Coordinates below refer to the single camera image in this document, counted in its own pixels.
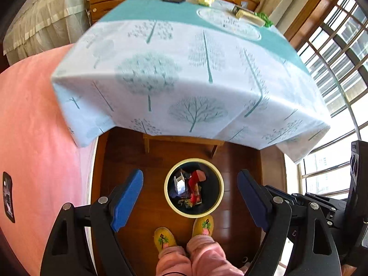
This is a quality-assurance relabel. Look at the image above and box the cream rimmed blue trash bin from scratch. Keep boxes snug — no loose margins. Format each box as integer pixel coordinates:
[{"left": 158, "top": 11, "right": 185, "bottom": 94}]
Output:
[{"left": 164, "top": 158, "right": 224, "bottom": 219}]

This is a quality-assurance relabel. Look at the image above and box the yellow slipper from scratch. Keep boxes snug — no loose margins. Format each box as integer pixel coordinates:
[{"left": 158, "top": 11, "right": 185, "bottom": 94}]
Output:
[
  {"left": 153, "top": 227, "right": 176, "bottom": 252},
  {"left": 192, "top": 214, "right": 214, "bottom": 237}
]

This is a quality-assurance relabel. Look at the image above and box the left pink trouser leg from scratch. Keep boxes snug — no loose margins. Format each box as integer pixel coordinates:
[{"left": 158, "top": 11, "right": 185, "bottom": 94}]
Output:
[{"left": 156, "top": 245, "right": 192, "bottom": 276}]

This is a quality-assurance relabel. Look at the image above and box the tree print tablecloth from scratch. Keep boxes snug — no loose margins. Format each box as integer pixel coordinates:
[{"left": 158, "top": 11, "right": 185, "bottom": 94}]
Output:
[{"left": 52, "top": 0, "right": 331, "bottom": 162}]

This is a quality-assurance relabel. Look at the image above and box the right yellow slipper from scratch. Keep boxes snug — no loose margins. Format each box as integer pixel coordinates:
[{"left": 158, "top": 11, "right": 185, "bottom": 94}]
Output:
[{"left": 192, "top": 214, "right": 214, "bottom": 237}]

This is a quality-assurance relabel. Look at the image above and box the pink bed sheet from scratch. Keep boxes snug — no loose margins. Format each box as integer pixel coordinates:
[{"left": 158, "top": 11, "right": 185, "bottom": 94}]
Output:
[{"left": 1, "top": 46, "right": 95, "bottom": 275}]

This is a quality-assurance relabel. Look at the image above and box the pink trouser leg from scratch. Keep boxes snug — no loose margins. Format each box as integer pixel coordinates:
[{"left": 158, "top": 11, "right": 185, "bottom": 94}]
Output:
[
  {"left": 187, "top": 235, "right": 244, "bottom": 275},
  {"left": 156, "top": 245, "right": 192, "bottom": 276}
]

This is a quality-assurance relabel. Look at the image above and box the red paper sheet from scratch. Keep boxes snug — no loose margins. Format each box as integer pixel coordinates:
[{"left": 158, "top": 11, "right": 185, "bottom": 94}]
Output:
[{"left": 188, "top": 170, "right": 206, "bottom": 206}]

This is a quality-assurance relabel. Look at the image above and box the black phone on bed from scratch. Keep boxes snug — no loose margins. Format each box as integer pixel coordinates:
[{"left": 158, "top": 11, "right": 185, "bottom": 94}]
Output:
[{"left": 3, "top": 171, "right": 15, "bottom": 223}]

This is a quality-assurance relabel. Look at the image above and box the window metal grille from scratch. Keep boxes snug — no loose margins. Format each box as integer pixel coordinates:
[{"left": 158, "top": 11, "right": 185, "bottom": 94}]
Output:
[{"left": 297, "top": 0, "right": 367, "bottom": 199}]

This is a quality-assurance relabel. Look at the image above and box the right pink trouser leg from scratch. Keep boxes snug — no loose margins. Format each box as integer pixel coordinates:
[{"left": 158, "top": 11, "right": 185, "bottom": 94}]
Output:
[{"left": 187, "top": 235, "right": 244, "bottom": 275}]

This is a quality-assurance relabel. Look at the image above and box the left yellow slipper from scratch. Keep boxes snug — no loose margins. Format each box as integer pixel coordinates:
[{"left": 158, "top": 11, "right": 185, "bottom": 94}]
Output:
[{"left": 153, "top": 227, "right": 176, "bottom": 252}]

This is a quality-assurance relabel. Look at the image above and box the wooden folding table frame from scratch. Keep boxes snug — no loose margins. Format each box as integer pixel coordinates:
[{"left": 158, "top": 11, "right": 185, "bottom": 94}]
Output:
[{"left": 142, "top": 133, "right": 226, "bottom": 159}]

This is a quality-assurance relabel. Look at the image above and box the cream lace covered furniture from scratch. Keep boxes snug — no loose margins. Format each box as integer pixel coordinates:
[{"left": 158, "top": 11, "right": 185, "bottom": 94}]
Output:
[{"left": 3, "top": 0, "right": 90, "bottom": 66}]

